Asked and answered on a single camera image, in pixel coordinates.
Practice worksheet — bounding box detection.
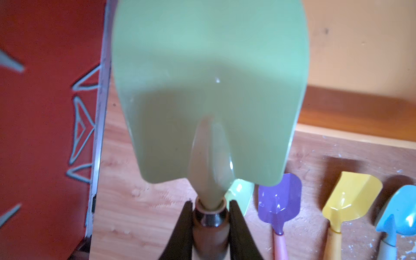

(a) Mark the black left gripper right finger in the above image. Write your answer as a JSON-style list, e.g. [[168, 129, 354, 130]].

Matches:
[[229, 200, 263, 260]]

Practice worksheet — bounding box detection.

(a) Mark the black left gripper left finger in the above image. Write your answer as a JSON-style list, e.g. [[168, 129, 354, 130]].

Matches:
[[159, 201, 193, 260]]

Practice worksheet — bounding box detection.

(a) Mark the purple shovel blade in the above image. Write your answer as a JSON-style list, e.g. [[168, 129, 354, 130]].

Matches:
[[257, 173, 303, 260]]

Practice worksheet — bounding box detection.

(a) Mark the light green shovel blade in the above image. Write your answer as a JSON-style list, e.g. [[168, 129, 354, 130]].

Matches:
[[224, 179, 255, 216]]

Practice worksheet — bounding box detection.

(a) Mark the yellow shovel yellow handle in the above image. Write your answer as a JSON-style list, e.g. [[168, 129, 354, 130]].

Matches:
[[322, 171, 383, 260]]

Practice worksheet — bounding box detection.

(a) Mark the blue shovel white handle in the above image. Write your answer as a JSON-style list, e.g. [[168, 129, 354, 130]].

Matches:
[[375, 185, 416, 260]]

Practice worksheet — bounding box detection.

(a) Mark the yellow storage box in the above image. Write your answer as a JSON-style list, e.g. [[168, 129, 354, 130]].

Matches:
[[296, 1, 416, 149]]

